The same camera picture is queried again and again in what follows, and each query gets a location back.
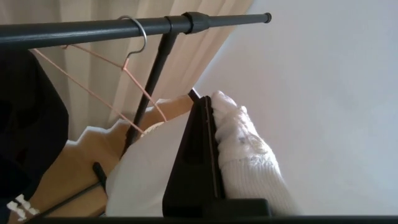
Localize black clothes rack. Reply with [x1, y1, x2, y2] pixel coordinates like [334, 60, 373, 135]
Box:
[0, 11, 272, 218]

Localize white printed tank top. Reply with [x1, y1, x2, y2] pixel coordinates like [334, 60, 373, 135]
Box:
[105, 90, 301, 218]

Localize pink clothes hanger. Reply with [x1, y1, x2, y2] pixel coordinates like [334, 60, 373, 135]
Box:
[30, 14, 169, 135]

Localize beige curtain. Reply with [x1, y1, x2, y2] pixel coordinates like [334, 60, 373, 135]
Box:
[0, 0, 254, 141]

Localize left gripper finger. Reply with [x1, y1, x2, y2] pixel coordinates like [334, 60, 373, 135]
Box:
[162, 95, 271, 218]

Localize black shorts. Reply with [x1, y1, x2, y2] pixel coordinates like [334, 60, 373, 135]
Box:
[0, 48, 70, 224]

